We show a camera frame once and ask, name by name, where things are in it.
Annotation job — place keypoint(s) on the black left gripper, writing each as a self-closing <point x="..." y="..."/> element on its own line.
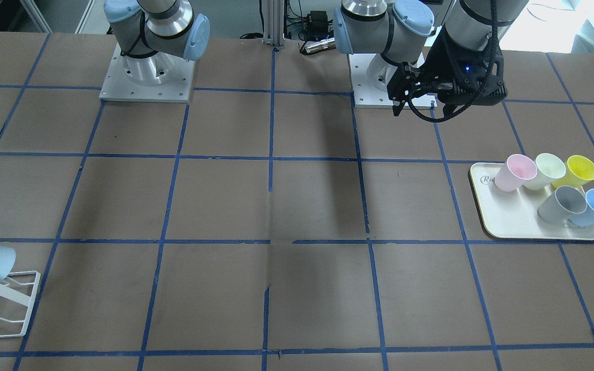
<point x="442" y="56"/>

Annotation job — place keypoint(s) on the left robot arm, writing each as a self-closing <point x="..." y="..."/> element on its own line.
<point x="404" y="31"/>

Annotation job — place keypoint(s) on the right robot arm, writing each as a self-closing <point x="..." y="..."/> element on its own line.
<point x="154" y="37"/>

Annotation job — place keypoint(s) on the pink plastic cup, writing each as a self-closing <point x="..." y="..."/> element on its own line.
<point x="516" y="171"/>

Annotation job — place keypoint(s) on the cream plastic cup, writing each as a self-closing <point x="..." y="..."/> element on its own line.
<point x="549" y="169"/>

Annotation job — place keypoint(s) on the yellow plastic cup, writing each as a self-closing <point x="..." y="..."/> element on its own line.
<point x="579" y="171"/>

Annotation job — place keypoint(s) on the grey plastic cup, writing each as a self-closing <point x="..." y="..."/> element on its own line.
<point x="563" y="204"/>

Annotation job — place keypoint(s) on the cream serving tray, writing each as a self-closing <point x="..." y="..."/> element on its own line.
<point x="513" y="215"/>

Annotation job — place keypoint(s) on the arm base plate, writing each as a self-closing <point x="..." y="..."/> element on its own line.
<point x="161" y="78"/>
<point x="370" y="74"/>

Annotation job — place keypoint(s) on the white wire cup rack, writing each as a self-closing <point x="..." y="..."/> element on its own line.
<point x="18" y="293"/>

